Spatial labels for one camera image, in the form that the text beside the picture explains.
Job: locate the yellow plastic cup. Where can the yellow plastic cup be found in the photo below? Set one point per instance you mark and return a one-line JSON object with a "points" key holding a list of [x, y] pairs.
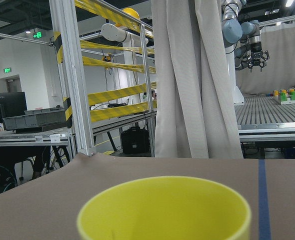
{"points": [[166, 208]]}

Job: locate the black equipment case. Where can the black equipment case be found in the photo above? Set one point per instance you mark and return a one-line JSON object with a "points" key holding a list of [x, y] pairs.
{"points": [[135, 140]]}

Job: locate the beige hanging curtain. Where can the beige hanging curtain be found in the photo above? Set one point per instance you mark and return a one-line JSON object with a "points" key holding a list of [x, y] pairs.
{"points": [[195, 110]]}

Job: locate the yellow hard hat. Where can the yellow hard hat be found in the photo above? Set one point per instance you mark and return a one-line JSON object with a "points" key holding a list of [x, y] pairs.
{"points": [[130, 11]]}

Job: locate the slatted metal work table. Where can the slatted metal work table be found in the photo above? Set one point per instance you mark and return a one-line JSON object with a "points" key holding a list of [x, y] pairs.
{"points": [[262, 119]]}

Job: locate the grey plastic crate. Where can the grey plastic crate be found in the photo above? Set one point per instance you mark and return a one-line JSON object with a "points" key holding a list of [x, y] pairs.
{"points": [[35, 121]]}

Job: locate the coloured block board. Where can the coloured block board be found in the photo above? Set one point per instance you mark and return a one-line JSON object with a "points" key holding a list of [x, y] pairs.
{"points": [[284, 96]]}

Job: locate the black computer monitor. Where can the black computer monitor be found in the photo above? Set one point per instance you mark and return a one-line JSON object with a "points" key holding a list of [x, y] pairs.
{"points": [[12, 104]]}

